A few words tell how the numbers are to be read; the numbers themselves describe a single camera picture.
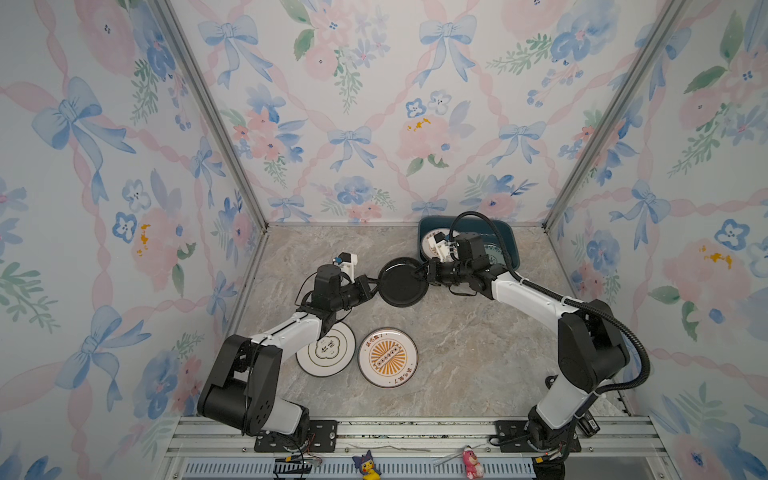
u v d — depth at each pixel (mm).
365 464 684
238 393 430
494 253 1086
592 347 468
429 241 838
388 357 863
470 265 704
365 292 767
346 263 804
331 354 874
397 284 858
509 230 1107
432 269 781
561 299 515
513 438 729
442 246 818
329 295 689
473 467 680
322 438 735
